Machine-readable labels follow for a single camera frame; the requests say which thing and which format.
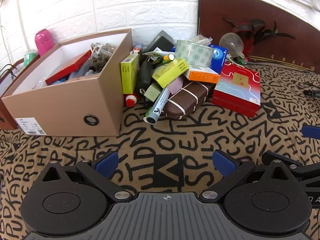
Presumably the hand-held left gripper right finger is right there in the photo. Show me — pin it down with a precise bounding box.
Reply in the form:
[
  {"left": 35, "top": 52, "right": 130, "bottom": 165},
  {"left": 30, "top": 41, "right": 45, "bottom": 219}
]
[{"left": 199, "top": 149, "right": 297, "bottom": 203}]

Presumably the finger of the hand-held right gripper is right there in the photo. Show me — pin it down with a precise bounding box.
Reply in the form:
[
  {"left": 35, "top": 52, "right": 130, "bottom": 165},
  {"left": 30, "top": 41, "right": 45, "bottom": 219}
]
[
  {"left": 261, "top": 151, "right": 320, "bottom": 181},
  {"left": 301, "top": 124, "right": 320, "bottom": 140}
]

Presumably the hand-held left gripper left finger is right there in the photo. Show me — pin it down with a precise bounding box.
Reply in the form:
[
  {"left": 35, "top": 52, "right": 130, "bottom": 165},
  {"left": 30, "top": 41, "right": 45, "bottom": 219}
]
[{"left": 40, "top": 152, "right": 133, "bottom": 203}]

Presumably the tan cardboard box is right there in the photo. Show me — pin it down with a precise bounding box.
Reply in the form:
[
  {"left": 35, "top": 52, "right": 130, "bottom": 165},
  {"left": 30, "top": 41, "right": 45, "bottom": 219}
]
[{"left": 0, "top": 29, "right": 133, "bottom": 137}]

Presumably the red gift box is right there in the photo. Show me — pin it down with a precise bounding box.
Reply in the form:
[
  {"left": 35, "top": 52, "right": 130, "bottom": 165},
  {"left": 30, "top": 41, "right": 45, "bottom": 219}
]
[{"left": 212, "top": 63, "right": 261, "bottom": 118}]

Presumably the grey marker pen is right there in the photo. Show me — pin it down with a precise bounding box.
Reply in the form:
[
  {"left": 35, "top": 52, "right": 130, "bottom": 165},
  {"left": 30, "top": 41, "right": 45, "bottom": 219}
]
[{"left": 143, "top": 86, "right": 171, "bottom": 124}]

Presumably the orange white box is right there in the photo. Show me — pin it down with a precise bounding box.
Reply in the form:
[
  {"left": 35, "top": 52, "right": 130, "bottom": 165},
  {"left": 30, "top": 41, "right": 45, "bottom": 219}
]
[{"left": 184, "top": 68, "right": 221, "bottom": 84}]

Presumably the small black object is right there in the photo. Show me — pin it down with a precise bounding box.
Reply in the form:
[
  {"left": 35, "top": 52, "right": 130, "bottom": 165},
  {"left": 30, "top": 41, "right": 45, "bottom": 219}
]
[{"left": 304, "top": 81, "right": 320, "bottom": 97}]

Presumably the letter printed blanket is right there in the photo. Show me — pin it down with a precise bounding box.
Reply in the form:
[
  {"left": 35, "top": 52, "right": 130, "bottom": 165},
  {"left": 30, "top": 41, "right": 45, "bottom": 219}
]
[{"left": 0, "top": 62, "right": 320, "bottom": 240}]

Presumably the white bottle red cap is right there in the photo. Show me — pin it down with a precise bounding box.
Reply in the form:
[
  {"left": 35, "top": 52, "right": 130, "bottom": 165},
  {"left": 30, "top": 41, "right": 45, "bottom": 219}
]
[{"left": 125, "top": 94, "right": 139, "bottom": 107}]

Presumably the brown glasses case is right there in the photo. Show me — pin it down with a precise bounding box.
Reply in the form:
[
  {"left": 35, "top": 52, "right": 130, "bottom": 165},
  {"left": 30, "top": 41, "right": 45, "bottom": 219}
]
[{"left": 162, "top": 81, "right": 213, "bottom": 119}]

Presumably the small olive box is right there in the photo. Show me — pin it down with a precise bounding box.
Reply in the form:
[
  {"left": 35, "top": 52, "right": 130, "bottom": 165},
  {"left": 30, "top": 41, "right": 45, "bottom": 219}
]
[{"left": 144, "top": 82, "right": 163, "bottom": 101}]

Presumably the pink translucent card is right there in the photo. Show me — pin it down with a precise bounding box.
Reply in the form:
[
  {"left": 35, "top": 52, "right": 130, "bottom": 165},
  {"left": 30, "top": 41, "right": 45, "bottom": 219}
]
[{"left": 167, "top": 76, "right": 185, "bottom": 96}]

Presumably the tall yellow-green box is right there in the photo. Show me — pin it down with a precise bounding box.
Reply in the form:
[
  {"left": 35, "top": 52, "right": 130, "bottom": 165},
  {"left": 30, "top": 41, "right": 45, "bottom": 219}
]
[{"left": 120, "top": 54, "right": 140, "bottom": 95}]

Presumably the black car key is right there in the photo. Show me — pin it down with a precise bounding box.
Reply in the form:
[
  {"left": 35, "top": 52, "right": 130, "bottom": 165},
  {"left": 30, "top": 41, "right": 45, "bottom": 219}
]
[{"left": 136, "top": 60, "right": 153, "bottom": 96}]

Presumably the flat red box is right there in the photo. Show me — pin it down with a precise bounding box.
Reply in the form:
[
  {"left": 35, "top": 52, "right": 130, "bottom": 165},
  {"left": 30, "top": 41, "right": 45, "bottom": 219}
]
[{"left": 45, "top": 50, "right": 93, "bottom": 86}]

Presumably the long yellow-green box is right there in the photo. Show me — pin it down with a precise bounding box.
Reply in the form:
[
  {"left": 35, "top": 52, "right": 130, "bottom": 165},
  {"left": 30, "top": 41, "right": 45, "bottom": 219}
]
[{"left": 152, "top": 58, "right": 190, "bottom": 89}]

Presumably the grey mottled bundle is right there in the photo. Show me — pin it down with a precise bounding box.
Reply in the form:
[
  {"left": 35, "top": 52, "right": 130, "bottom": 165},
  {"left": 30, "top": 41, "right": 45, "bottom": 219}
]
[{"left": 89, "top": 42, "right": 118, "bottom": 73}]

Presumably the green patterned tape roll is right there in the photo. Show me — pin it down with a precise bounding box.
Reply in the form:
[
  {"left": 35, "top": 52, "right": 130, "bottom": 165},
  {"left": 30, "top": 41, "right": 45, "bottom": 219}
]
[{"left": 174, "top": 40, "right": 215, "bottom": 68}]

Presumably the black red feather duster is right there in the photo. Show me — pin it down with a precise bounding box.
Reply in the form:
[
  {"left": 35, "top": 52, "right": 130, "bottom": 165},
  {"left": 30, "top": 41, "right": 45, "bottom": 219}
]
[{"left": 222, "top": 18, "right": 296, "bottom": 56}]

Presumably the green yellow tube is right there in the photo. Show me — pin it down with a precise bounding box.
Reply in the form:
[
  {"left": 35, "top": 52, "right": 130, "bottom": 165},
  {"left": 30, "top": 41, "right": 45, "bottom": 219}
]
[{"left": 156, "top": 53, "right": 175, "bottom": 65}]

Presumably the clear plastic funnel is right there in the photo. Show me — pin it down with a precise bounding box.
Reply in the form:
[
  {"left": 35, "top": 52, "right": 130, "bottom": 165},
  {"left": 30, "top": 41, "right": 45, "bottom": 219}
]
[{"left": 219, "top": 33, "right": 247, "bottom": 59}]

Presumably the cotton swabs bag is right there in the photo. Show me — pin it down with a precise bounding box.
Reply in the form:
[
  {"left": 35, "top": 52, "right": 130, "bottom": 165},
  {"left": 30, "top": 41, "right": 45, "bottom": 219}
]
[{"left": 190, "top": 35, "right": 213, "bottom": 47}]

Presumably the green bottle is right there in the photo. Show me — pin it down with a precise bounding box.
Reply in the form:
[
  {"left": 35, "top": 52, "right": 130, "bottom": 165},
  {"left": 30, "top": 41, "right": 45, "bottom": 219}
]
[{"left": 23, "top": 50, "right": 39, "bottom": 68}]

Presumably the black box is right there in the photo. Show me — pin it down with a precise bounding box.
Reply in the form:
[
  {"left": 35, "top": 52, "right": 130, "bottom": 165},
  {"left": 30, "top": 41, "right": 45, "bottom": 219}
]
[{"left": 142, "top": 30, "right": 175, "bottom": 54}]

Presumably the pink bottle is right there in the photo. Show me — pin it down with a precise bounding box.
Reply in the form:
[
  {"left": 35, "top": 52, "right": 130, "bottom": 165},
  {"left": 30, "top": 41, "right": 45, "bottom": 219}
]
[{"left": 35, "top": 29, "right": 54, "bottom": 57}]

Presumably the brown headboard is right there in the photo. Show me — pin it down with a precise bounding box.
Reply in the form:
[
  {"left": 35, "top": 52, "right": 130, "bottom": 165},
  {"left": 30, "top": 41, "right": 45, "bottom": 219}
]
[{"left": 198, "top": 0, "right": 320, "bottom": 74}]

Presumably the white cable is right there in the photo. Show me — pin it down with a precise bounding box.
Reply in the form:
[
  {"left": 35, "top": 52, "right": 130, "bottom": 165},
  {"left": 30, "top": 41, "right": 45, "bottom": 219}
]
[{"left": 0, "top": 25, "right": 13, "bottom": 65}]

